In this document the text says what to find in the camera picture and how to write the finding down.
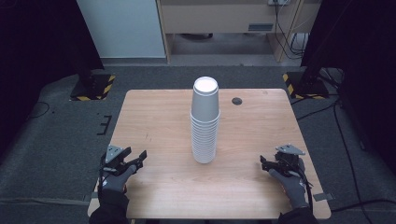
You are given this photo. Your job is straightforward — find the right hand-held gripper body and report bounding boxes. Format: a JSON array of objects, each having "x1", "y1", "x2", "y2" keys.
[{"x1": 264, "y1": 143, "x2": 306, "y2": 179}]

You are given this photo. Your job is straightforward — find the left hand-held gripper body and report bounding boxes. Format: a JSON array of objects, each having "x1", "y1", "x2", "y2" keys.
[{"x1": 101, "y1": 144, "x2": 138, "y2": 177}]

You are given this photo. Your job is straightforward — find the stack of white paper cups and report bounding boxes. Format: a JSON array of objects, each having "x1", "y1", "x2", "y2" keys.
[{"x1": 190, "y1": 109, "x2": 221, "y2": 165}]

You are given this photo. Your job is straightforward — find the person's left hand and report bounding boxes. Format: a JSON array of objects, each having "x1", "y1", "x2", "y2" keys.
[{"x1": 98, "y1": 164, "x2": 138, "y2": 196}]

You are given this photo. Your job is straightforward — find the person's right hand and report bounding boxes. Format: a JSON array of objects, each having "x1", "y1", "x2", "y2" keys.
[{"x1": 268, "y1": 158, "x2": 311, "y2": 210}]

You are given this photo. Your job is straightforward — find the black floor tape marks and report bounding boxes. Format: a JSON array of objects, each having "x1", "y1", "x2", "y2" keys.
[{"x1": 96, "y1": 114, "x2": 113, "y2": 136}]

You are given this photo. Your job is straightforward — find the grey tape strip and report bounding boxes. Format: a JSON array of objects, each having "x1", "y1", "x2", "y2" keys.
[
  {"x1": 82, "y1": 191, "x2": 99, "y2": 203},
  {"x1": 312, "y1": 192, "x2": 335, "y2": 203}
]

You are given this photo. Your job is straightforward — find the black striped stand base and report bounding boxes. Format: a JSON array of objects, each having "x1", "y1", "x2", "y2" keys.
[
  {"x1": 282, "y1": 71, "x2": 331, "y2": 101},
  {"x1": 69, "y1": 73, "x2": 117, "y2": 102}
]

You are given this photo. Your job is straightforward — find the white cabinet panel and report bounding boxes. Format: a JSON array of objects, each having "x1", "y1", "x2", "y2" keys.
[{"x1": 76, "y1": 0, "x2": 167, "y2": 60}]

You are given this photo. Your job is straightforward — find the dark curtain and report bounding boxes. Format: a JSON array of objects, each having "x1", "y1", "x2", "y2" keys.
[
  {"x1": 300, "y1": 0, "x2": 396, "y2": 175},
  {"x1": 0, "y1": 0, "x2": 106, "y2": 158}
]

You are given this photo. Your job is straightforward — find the light wooden desk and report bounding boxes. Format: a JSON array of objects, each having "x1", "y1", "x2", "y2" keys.
[{"x1": 155, "y1": 0, "x2": 322, "y2": 64}]

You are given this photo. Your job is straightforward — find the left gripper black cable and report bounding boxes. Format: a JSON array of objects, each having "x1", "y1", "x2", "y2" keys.
[{"x1": 97, "y1": 153, "x2": 106, "y2": 200}]

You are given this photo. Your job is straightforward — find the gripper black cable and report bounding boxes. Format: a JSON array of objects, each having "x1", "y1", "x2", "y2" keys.
[
  {"x1": 297, "y1": 166, "x2": 315, "y2": 209},
  {"x1": 97, "y1": 153, "x2": 106, "y2": 200}
]

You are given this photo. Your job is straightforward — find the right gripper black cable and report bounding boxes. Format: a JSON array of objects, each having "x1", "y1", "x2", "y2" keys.
[{"x1": 297, "y1": 166, "x2": 315, "y2": 209}]

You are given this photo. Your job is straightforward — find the short black floor cable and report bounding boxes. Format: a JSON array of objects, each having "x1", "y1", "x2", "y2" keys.
[{"x1": 295, "y1": 92, "x2": 342, "y2": 122}]

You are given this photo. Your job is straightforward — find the long black floor cable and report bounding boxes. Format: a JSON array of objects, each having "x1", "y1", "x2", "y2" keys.
[{"x1": 332, "y1": 101, "x2": 375, "y2": 224}]

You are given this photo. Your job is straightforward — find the thin black floor cable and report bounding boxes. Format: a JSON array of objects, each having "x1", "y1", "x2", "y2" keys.
[{"x1": 25, "y1": 101, "x2": 51, "y2": 121}]

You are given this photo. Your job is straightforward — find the thick black floor cable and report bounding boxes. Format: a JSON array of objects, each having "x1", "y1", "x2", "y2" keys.
[{"x1": 330, "y1": 198, "x2": 396, "y2": 214}]

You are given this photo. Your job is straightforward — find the bundle of black cables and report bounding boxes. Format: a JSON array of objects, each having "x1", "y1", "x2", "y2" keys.
[{"x1": 273, "y1": 0, "x2": 309, "y2": 61}]

